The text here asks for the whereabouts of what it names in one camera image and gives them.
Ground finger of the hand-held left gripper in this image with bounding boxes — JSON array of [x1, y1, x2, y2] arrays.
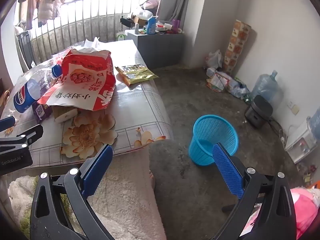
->
[[0, 116, 16, 132], [0, 124, 44, 153]]

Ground yellow green snack packet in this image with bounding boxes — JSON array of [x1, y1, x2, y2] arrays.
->
[[115, 64, 159, 87]]

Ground colourful floor litter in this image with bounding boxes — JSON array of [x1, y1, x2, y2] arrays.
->
[[302, 164, 320, 188]]

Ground clear printed plastic bag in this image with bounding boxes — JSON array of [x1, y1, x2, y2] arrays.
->
[[51, 49, 73, 67]]

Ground blue dispenser water bottle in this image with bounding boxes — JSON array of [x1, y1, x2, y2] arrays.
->
[[307, 116, 320, 141]]

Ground clear bottle blue label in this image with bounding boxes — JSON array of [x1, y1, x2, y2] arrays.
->
[[12, 64, 63, 114]]

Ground white bundle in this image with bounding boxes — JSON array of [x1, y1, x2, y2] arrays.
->
[[130, 5, 153, 18]]

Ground wall socket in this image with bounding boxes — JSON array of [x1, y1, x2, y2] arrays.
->
[[287, 101, 301, 116]]

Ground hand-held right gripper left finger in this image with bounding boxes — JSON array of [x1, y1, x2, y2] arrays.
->
[[29, 144, 120, 240]]

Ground metal window railing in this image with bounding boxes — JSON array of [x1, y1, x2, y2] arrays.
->
[[15, 0, 161, 66]]

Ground red white paper bag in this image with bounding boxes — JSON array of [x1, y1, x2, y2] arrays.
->
[[37, 47, 117, 112]]

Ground black tray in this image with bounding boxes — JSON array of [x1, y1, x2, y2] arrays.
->
[[120, 17, 137, 28]]

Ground white water dispenser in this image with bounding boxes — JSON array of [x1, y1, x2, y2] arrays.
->
[[285, 120, 320, 164]]

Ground hanging pale clothes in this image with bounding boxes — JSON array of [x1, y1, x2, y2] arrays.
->
[[19, 0, 66, 28]]

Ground cabinet top clutter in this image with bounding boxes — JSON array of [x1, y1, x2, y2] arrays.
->
[[155, 21, 184, 34]]

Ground tall patterned box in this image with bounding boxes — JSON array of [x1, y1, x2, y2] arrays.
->
[[222, 20, 252, 72]]

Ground blue detergent bottle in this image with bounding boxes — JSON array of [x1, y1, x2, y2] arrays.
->
[[147, 16, 158, 35]]

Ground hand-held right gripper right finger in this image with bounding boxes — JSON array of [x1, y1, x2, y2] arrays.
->
[[207, 142, 298, 240]]

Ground floral tablecloth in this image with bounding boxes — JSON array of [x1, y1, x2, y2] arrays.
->
[[0, 40, 174, 169]]

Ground large blue water jug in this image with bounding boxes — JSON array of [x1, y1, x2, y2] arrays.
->
[[250, 70, 281, 111]]

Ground purple snack bag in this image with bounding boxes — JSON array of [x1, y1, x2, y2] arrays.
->
[[32, 102, 53, 122]]

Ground grey cabinet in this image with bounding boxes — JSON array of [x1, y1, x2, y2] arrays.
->
[[124, 29, 186, 69]]

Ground grey curtain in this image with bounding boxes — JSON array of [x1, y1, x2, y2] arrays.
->
[[152, 0, 193, 24]]

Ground black rice cooker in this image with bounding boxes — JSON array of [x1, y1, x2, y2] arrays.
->
[[244, 95, 274, 128]]

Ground pink printed cloth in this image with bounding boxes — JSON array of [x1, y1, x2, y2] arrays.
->
[[250, 187, 320, 240]]

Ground floor pile of packaging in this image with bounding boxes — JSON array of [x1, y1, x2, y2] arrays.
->
[[206, 67, 251, 99]]

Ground blue plastic wastebasket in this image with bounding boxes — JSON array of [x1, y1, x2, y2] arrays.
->
[[189, 114, 239, 166]]

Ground white red plastic bag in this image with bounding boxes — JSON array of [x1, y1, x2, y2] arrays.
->
[[205, 49, 223, 69]]

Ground pink bundle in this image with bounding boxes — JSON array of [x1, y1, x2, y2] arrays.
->
[[139, 0, 162, 11]]

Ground white blue cardboard box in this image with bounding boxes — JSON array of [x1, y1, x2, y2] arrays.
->
[[54, 108, 78, 124]]

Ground open cardboard box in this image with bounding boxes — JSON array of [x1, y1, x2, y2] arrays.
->
[[132, 12, 151, 23]]

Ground grey chair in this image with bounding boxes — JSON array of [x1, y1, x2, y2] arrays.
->
[[15, 29, 36, 73]]

